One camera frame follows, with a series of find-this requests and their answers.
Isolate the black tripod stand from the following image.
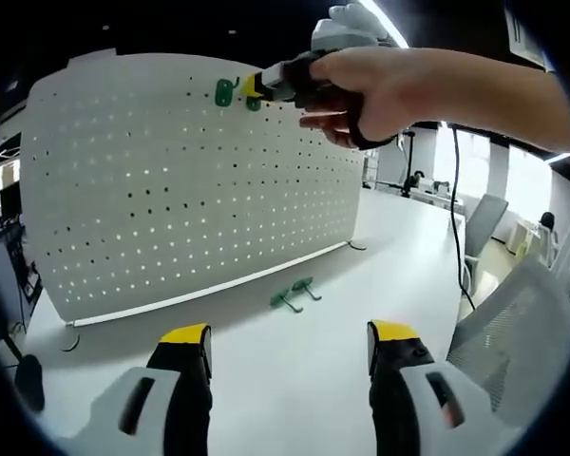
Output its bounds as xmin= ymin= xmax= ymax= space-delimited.
xmin=398 ymin=131 xmax=417 ymax=197

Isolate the black computer mouse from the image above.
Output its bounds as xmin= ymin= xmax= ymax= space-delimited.
xmin=15 ymin=353 xmax=47 ymax=412

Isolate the grey padded office chair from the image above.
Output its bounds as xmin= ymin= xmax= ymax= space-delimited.
xmin=462 ymin=193 xmax=510 ymax=296

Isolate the person's right hand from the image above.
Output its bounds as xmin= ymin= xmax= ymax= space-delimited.
xmin=299 ymin=47 xmax=412 ymax=151

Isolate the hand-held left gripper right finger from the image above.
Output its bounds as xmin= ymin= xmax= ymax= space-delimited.
xmin=366 ymin=319 xmax=505 ymax=456

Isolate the white perforated mounting plate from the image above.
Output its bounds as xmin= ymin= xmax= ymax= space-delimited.
xmin=19 ymin=47 xmax=368 ymax=352

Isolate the grey mesh office chair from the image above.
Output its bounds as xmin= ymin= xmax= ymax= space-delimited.
xmin=446 ymin=258 xmax=570 ymax=428

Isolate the black cable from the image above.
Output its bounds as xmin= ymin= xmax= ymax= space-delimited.
xmin=447 ymin=122 xmax=479 ymax=313

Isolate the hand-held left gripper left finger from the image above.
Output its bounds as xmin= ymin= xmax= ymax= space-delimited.
xmin=90 ymin=322 xmax=215 ymax=456

